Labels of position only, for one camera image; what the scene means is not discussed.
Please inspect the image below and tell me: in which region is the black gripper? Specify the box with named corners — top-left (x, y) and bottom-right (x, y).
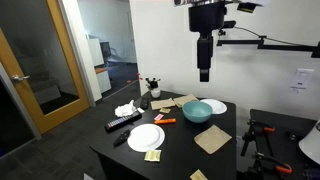
top-left (188, 1), bottom-right (228, 83)

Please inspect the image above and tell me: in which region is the orange highlighter marker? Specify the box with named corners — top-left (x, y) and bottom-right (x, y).
top-left (153, 118), bottom-right (177, 126)

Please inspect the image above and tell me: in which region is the white rounded robot base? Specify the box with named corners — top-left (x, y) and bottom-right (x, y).
top-left (297, 119), bottom-right (320, 166)

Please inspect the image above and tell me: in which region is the teal bowl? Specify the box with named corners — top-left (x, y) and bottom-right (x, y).
top-left (182, 100), bottom-right (214, 124)

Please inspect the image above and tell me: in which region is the white round plate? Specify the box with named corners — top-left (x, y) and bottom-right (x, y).
top-left (127, 123), bottom-right (166, 153)
top-left (199, 98), bottom-right (228, 115)

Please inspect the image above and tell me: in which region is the white pot with plant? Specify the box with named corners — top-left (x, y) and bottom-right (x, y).
top-left (145, 77), bottom-right (162, 99)

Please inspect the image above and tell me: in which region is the short black remote control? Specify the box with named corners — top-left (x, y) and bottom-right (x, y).
top-left (139, 97), bottom-right (150, 110)

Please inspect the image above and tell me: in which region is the crumpled white tissue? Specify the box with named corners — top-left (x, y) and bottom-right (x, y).
top-left (114, 99), bottom-right (137, 118)

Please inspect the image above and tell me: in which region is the black side table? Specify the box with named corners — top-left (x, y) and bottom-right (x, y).
top-left (248, 108), bottom-right (320, 180)

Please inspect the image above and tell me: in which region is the long black remote control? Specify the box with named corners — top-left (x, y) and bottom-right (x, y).
top-left (104, 110), bottom-right (143, 132)

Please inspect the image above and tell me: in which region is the yellow paper packet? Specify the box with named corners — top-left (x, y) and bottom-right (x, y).
top-left (144, 149), bottom-right (162, 163)

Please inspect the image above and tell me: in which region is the tan paper packet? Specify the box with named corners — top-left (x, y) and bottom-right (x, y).
top-left (189, 169), bottom-right (209, 180)

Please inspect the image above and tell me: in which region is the black office chair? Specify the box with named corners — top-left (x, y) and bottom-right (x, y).
top-left (99, 41), bottom-right (117, 65)

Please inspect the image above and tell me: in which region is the white drawer unit wooden top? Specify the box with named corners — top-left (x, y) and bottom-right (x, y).
top-left (94, 66), bottom-right (113, 95)

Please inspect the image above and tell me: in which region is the small black curved remote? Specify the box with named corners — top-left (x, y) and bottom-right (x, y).
top-left (112, 129), bottom-right (132, 148)

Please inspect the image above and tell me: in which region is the white cabinet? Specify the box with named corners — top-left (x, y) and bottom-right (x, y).
top-left (87, 34), bottom-right (105, 68)

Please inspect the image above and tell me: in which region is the wooden door with glass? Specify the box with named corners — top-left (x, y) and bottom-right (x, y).
top-left (0, 0), bottom-right (91, 135)

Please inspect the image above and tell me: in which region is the black camera on mount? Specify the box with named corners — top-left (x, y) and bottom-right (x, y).
top-left (221, 20), bottom-right (237, 30)

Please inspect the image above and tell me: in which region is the thin black cable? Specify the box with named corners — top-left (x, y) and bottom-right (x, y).
top-left (233, 26), bottom-right (320, 47)

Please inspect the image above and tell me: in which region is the orange handled black clamp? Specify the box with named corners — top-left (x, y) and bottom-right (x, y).
top-left (244, 151), bottom-right (294, 180)
top-left (240, 119), bottom-right (277, 158)

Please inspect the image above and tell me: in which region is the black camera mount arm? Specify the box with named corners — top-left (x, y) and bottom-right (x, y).
top-left (216, 29), bottom-right (320, 59)

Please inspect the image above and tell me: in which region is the white wall switch plate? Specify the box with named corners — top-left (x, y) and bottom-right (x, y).
top-left (289, 68), bottom-right (315, 93)

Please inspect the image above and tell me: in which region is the silver door handle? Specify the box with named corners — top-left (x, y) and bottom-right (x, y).
top-left (11, 74), bottom-right (31, 83)

